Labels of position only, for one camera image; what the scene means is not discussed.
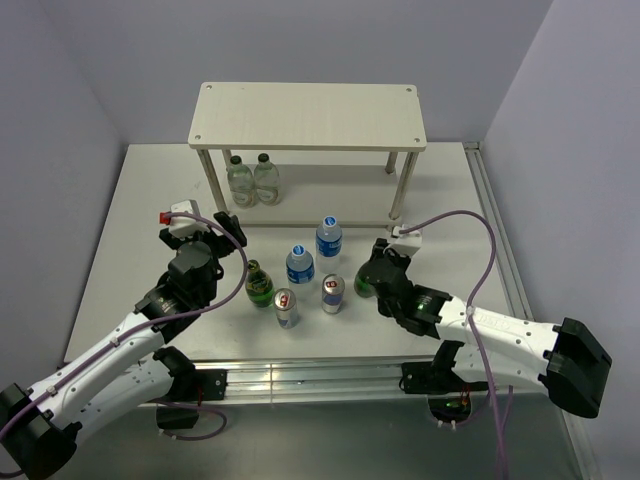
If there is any green glass bottle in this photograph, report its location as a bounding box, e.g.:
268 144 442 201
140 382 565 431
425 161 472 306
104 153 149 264
354 261 379 299
245 259 275 308

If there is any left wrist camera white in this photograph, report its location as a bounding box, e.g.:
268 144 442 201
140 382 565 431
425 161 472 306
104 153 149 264
159 199 207 239

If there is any clear soda water bottle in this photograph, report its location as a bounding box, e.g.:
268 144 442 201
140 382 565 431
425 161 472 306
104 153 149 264
254 153 280 206
227 155 256 208

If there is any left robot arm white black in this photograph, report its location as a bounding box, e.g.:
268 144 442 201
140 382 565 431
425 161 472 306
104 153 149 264
1 212 247 479

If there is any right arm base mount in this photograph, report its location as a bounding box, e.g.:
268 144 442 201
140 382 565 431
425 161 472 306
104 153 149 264
399 361 490 430

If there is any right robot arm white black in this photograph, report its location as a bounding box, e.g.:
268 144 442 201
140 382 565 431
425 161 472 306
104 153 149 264
358 238 612 418

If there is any water bottle blue cap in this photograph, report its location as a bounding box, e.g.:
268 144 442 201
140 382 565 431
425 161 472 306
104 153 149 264
315 216 343 274
286 244 315 298

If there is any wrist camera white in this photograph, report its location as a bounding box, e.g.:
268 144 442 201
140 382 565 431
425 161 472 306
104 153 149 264
389 225 422 257
159 199 207 239

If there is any water bottle blue cap rear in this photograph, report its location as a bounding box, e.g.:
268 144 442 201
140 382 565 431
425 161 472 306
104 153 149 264
315 216 343 274

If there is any silver energy drink can right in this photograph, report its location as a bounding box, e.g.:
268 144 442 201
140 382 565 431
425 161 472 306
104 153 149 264
321 274 345 314

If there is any silver energy drink can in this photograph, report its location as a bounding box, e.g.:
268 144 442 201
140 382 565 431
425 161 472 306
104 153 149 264
273 288 299 329
321 274 345 314

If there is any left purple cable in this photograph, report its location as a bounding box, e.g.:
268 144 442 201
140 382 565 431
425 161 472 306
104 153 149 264
0 211 249 476

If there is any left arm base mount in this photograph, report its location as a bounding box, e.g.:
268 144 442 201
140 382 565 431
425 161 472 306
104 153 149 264
155 369 228 442

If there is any clear soda water bottle left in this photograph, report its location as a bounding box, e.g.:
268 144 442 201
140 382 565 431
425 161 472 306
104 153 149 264
227 155 256 208

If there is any white two-tier wooden shelf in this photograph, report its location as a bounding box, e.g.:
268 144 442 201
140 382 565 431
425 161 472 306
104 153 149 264
188 82 427 227

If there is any aluminium frame rail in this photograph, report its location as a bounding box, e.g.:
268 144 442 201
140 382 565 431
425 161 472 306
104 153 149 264
54 140 601 480

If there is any clear soda water bottle right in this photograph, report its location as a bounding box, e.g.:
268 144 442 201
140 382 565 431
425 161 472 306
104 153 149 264
254 153 280 206

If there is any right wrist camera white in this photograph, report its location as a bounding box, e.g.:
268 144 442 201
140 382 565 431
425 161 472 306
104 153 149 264
389 225 422 257

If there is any silver energy drink can left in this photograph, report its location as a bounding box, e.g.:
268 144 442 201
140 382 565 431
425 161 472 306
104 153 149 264
273 288 299 329

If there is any water bottle blue cap front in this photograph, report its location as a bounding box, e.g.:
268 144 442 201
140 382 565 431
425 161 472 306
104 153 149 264
286 244 315 298

